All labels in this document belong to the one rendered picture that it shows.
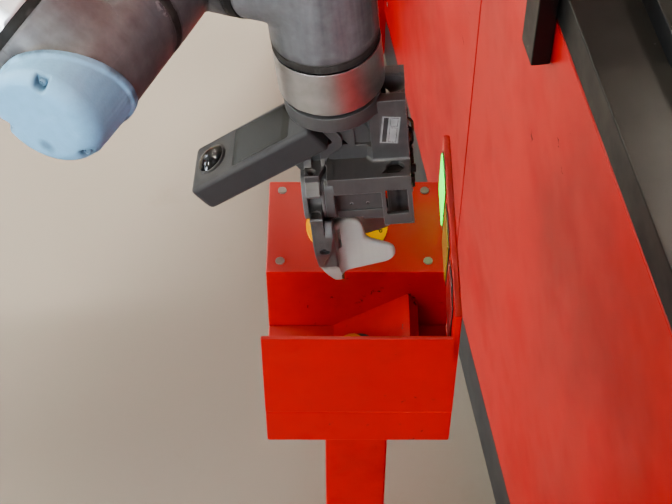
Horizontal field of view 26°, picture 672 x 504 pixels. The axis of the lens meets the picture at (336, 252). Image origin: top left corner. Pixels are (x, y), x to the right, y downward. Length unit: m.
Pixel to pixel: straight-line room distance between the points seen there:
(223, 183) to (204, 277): 1.19
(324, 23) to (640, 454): 0.54
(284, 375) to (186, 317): 1.01
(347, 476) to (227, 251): 0.87
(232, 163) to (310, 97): 0.11
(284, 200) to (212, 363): 0.88
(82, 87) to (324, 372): 0.42
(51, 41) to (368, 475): 0.72
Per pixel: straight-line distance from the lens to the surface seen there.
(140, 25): 0.91
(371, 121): 1.03
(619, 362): 1.33
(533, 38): 1.42
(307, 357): 1.19
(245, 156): 1.06
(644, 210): 1.21
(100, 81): 0.88
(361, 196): 1.08
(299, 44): 0.96
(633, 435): 1.32
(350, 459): 1.45
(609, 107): 1.27
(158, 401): 2.13
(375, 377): 1.21
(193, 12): 0.95
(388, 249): 1.13
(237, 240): 2.30
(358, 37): 0.96
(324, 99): 0.99
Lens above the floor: 1.75
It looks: 50 degrees down
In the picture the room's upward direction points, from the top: straight up
